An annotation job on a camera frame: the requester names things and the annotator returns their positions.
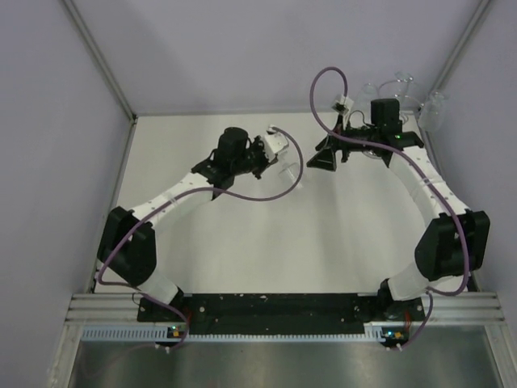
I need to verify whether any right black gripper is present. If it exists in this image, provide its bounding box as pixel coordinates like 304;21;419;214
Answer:
307;114;379;172

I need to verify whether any clear patterned wine glass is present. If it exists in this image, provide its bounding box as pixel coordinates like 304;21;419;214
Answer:
278;161;303;190

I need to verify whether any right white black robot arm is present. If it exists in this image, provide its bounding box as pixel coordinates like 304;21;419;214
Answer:
307;95;490;320

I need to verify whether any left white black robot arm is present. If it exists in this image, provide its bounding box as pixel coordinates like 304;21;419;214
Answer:
97;127;288;321

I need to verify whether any hanging wine glass left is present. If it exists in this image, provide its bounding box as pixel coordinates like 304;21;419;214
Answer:
355;82;379;119

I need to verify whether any chrome wine glass rack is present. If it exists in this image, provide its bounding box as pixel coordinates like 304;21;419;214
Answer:
378;79;423;124

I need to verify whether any hanging wine glass right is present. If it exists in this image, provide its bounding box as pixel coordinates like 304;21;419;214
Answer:
418;90;448;133

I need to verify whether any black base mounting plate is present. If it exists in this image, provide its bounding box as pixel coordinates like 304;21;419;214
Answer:
137;293;427;339

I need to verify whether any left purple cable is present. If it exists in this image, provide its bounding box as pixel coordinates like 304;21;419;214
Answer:
96;125;306;348

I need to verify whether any purple cable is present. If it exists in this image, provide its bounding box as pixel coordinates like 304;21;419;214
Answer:
96;125;306;348
310;66;472;351

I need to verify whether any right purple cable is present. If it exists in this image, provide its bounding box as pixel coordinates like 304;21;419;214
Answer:
310;66;472;351

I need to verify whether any grey slotted cable duct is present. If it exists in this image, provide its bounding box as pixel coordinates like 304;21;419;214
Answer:
82;322;409;344

